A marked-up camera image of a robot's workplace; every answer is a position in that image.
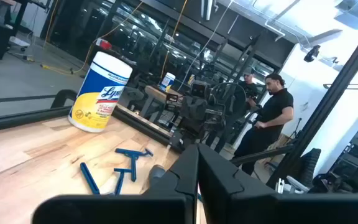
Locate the black aluminium table frame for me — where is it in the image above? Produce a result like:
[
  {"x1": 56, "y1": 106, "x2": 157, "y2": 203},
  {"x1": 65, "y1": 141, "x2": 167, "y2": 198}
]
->
[{"x1": 0, "y1": 105, "x2": 295, "y2": 166}]

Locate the person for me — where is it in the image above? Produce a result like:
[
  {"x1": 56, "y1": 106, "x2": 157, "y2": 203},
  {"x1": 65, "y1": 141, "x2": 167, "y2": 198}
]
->
[
  {"x1": 237, "y1": 67, "x2": 260, "y2": 110},
  {"x1": 232, "y1": 73, "x2": 295, "y2": 175}
]

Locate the black upright frame post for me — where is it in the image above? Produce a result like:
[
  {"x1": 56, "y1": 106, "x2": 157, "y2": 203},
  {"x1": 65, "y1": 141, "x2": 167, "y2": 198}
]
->
[{"x1": 265, "y1": 18, "x2": 358, "y2": 189}]

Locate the background wipes canister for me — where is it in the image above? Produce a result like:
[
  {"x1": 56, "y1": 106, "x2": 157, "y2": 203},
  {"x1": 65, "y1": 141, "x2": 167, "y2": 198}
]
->
[{"x1": 159, "y1": 72, "x2": 177, "y2": 93}]

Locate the Lysol wipes canister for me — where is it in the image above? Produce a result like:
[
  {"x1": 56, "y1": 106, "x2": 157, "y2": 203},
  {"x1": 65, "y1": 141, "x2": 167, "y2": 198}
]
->
[{"x1": 68, "y1": 51, "x2": 134, "y2": 134}]

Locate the dark grey deodorant stick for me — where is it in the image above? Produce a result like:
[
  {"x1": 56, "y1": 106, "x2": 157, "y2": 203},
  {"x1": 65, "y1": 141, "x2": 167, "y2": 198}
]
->
[{"x1": 147, "y1": 164, "x2": 167, "y2": 189}]

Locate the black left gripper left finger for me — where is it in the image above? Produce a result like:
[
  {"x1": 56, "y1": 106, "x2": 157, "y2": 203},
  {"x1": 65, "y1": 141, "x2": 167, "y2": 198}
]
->
[{"x1": 142, "y1": 144, "x2": 199, "y2": 224}]

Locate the black ceiling camera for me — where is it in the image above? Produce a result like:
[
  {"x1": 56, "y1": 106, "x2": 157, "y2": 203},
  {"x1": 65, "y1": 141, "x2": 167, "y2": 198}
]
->
[{"x1": 303, "y1": 44, "x2": 322, "y2": 63}]

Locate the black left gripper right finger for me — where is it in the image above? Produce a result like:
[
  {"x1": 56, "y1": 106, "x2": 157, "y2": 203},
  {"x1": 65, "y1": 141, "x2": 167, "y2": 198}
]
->
[{"x1": 198, "y1": 144, "x2": 278, "y2": 224}]

